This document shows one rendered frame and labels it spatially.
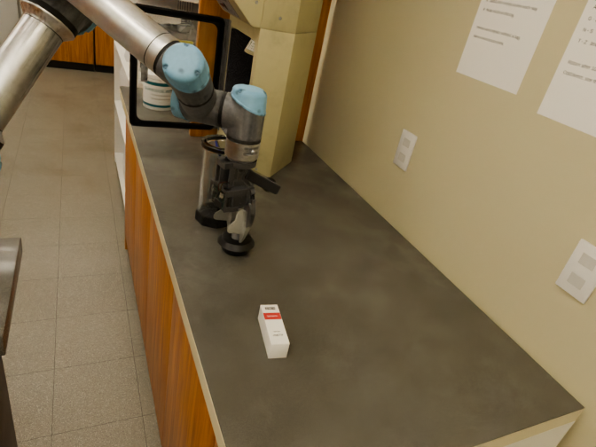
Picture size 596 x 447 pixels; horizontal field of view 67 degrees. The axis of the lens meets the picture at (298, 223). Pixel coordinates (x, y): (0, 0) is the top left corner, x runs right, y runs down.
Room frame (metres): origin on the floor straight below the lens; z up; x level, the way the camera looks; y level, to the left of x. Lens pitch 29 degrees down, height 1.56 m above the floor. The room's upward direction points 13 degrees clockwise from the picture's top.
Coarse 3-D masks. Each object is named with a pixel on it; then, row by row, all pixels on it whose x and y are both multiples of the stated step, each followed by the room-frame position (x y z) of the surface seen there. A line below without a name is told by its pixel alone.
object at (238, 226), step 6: (240, 210) 0.91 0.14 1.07; (240, 216) 0.91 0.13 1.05; (246, 216) 0.91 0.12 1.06; (234, 222) 0.90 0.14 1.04; (240, 222) 0.91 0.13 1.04; (228, 228) 0.88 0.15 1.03; (234, 228) 0.89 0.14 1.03; (240, 228) 0.90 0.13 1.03; (246, 228) 0.90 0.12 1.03; (240, 234) 0.92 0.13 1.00; (246, 234) 0.91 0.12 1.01; (240, 240) 0.91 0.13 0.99
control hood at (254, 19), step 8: (216, 0) 1.61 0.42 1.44; (232, 0) 1.36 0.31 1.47; (240, 0) 1.34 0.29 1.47; (248, 0) 1.35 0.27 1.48; (256, 0) 1.36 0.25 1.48; (240, 8) 1.34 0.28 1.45; (248, 8) 1.35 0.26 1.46; (256, 8) 1.36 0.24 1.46; (240, 16) 1.41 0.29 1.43; (248, 16) 1.35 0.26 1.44; (256, 16) 1.37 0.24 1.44; (248, 24) 1.38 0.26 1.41; (256, 24) 1.37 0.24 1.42
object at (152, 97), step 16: (160, 16) 1.53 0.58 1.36; (176, 32) 1.56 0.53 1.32; (192, 32) 1.58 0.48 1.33; (208, 32) 1.61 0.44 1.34; (208, 48) 1.61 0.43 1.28; (208, 64) 1.61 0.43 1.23; (160, 80) 1.53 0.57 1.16; (144, 96) 1.51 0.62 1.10; (160, 96) 1.53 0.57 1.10; (144, 112) 1.51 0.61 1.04; (160, 112) 1.54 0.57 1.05
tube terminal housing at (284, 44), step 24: (264, 0) 1.37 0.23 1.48; (288, 0) 1.41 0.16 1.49; (312, 0) 1.52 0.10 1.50; (240, 24) 1.54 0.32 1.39; (264, 24) 1.38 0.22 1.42; (288, 24) 1.41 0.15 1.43; (312, 24) 1.56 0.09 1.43; (264, 48) 1.38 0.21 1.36; (288, 48) 1.42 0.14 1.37; (312, 48) 1.61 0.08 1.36; (264, 72) 1.39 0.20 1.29; (288, 72) 1.43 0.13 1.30; (288, 96) 1.47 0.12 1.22; (264, 120) 1.40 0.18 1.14; (288, 120) 1.51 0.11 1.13; (264, 144) 1.41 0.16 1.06; (288, 144) 1.55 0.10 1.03; (264, 168) 1.41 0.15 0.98
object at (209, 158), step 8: (208, 136) 1.08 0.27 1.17; (216, 136) 1.10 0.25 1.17; (224, 136) 1.11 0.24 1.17; (208, 144) 1.03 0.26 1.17; (216, 144) 1.10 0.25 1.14; (224, 144) 1.10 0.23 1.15; (208, 152) 1.02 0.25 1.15; (208, 160) 1.02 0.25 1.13; (208, 168) 1.02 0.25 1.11; (200, 176) 1.05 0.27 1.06; (208, 176) 1.02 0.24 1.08; (200, 184) 1.04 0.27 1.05; (208, 184) 1.02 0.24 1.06; (200, 192) 1.04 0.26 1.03; (208, 192) 1.02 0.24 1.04; (200, 200) 1.03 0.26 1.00; (208, 200) 1.02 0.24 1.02; (200, 208) 1.03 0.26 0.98; (208, 208) 1.02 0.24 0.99; (216, 208) 1.02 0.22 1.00; (208, 216) 1.02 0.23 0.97
